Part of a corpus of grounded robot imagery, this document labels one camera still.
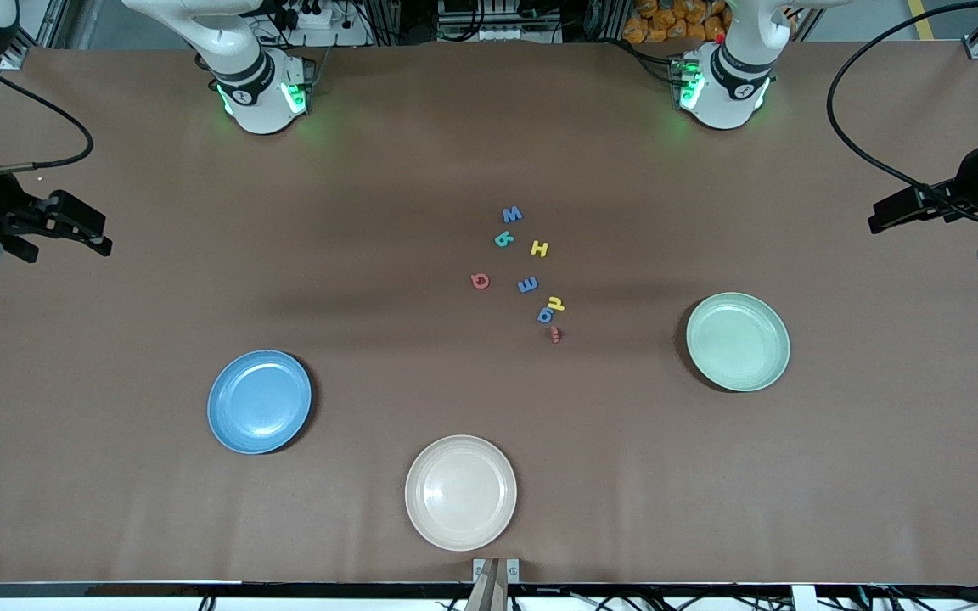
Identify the blue foam letter g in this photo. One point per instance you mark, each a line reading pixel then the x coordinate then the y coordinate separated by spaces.
pixel 542 320

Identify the yellow foam letter p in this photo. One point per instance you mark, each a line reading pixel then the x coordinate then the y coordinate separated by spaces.
pixel 553 303

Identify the white power strip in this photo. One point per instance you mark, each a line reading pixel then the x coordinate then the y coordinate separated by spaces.
pixel 328 36

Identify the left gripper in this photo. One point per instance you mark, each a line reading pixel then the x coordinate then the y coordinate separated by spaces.
pixel 970 185

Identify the yellow foam letter H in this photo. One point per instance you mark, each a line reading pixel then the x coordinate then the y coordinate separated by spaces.
pixel 540 249

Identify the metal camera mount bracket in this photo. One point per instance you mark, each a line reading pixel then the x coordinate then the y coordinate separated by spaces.
pixel 496 585

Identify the red foam letter G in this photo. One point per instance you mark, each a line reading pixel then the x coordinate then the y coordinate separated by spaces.
pixel 473 281

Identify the teal foam letter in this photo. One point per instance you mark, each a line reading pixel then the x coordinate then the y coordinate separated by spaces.
pixel 503 241

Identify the blue foam letter E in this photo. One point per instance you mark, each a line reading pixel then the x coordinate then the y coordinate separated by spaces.
pixel 530 285

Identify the blue plate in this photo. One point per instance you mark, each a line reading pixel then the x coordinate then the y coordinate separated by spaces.
pixel 260 420

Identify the orange packets pile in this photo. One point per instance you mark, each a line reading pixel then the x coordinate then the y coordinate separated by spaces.
pixel 659 25

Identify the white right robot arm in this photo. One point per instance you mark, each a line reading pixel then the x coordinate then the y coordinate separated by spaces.
pixel 255 81

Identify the blue foam letter m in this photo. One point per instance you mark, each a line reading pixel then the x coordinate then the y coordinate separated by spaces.
pixel 512 219

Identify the beige plate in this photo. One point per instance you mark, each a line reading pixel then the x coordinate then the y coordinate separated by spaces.
pixel 461 492

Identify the green plate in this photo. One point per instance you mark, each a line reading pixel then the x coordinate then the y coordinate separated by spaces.
pixel 752 365

